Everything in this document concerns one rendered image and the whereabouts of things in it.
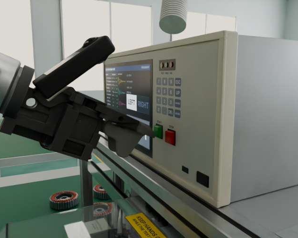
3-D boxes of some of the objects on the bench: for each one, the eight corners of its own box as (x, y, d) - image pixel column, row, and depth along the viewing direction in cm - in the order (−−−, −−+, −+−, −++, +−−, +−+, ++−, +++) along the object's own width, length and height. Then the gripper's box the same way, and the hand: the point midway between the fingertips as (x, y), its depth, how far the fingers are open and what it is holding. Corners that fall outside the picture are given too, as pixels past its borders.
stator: (99, 188, 128) (99, 180, 128) (122, 190, 126) (122, 182, 125) (89, 198, 118) (88, 190, 117) (113, 201, 115) (113, 192, 115)
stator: (48, 200, 116) (48, 192, 115) (75, 196, 120) (75, 188, 120) (51, 213, 106) (50, 203, 105) (80, 207, 110) (80, 198, 110)
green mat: (-43, 276, 73) (-43, 275, 72) (-21, 191, 126) (-21, 190, 126) (230, 203, 114) (230, 202, 114) (159, 162, 168) (159, 162, 168)
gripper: (-2, 122, 38) (127, 165, 48) (-5, 135, 30) (151, 182, 40) (22, 65, 39) (146, 119, 48) (26, 63, 31) (173, 128, 40)
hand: (149, 129), depth 44 cm, fingers closed
